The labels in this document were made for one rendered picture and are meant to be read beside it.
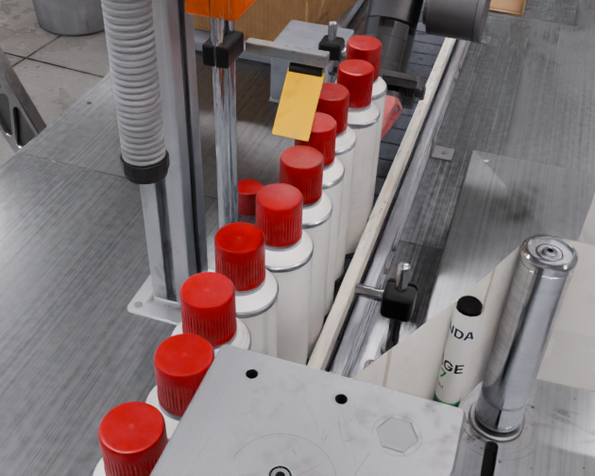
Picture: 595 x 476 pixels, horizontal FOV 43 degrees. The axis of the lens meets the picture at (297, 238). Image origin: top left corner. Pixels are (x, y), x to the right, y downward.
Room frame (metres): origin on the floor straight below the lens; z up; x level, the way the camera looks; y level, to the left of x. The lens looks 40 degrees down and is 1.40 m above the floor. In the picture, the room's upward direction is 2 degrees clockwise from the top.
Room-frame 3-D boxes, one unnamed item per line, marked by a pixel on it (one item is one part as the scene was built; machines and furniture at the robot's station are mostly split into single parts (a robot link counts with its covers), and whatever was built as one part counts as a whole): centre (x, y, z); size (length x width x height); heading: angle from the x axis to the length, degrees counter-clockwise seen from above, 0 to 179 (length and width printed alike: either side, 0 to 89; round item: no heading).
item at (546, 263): (0.40, -0.17, 0.97); 0.05 x 0.05 x 0.19
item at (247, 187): (0.74, 0.06, 0.85); 0.03 x 0.03 x 0.03
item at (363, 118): (0.62, -0.05, 0.98); 0.05 x 0.05 x 0.20
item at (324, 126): (0.52, -0.01, 0.98); 0.05 x 0.05 x 0.20
